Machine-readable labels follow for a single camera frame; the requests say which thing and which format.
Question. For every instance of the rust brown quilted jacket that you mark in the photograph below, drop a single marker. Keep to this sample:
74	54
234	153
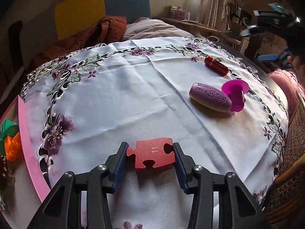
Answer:
107	30

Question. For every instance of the red foam puzzle piece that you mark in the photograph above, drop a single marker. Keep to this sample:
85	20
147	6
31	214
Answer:
154	154

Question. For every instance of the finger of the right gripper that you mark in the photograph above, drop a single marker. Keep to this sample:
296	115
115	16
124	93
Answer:
252	30
279	60

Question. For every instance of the purple yellow oval case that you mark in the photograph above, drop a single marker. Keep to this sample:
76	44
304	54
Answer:
210	97

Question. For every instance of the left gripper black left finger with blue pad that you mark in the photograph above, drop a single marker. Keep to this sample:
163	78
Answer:
62	206

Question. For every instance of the wooden side shelf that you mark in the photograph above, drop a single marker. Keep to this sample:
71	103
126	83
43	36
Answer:
201	28

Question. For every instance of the teal green funnel toy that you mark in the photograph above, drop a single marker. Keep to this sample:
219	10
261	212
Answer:
9	128

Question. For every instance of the red metallic cylinder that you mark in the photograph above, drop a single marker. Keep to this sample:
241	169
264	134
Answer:
216	66

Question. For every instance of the magenta funnel toy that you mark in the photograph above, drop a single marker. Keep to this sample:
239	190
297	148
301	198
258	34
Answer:
235	90

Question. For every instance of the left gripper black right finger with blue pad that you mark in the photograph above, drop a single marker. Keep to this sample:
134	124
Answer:
237	207

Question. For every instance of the dark brown flower ornament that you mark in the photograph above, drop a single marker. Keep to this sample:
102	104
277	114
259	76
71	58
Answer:
4	173

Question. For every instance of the pink bed blanket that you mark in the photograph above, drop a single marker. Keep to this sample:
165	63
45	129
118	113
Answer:
152	28

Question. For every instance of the pink patterned curtain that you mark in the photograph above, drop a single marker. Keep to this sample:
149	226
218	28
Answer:
212	13

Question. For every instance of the grey yellow blue headboard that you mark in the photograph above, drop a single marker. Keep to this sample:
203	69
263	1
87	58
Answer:
73	16

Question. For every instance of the small purple box on shelf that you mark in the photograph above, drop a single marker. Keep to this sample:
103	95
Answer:
177	13

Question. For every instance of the orange holed block toy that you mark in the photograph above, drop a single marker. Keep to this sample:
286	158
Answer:
13	147

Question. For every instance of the white embroidered floral tablecloth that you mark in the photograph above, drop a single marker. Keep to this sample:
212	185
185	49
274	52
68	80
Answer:
81	106

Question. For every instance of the wicker chair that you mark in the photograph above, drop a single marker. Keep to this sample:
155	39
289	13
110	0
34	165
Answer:
286	195

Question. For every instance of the pink-edged white box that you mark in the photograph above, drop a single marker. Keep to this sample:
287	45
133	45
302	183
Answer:
27	188

